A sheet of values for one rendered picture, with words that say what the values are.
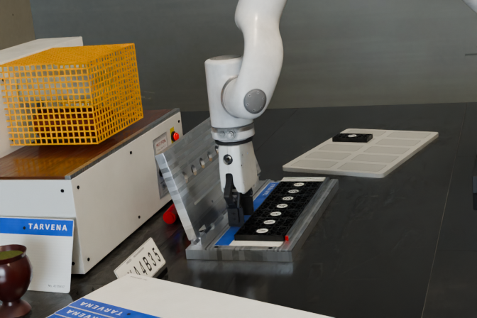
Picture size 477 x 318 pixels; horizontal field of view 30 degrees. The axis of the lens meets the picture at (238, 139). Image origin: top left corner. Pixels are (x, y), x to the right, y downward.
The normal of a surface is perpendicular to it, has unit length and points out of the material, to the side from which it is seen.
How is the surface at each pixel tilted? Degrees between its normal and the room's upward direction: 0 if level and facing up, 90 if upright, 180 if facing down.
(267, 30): 49
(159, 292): 0
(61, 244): 69
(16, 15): 90
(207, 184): 74
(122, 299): 0
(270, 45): 58
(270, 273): 0
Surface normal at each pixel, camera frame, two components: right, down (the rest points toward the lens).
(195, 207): 0.89, -0.29
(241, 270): -0.10, -0.97
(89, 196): 0.95, -0.02
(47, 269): -0.37, -0.11
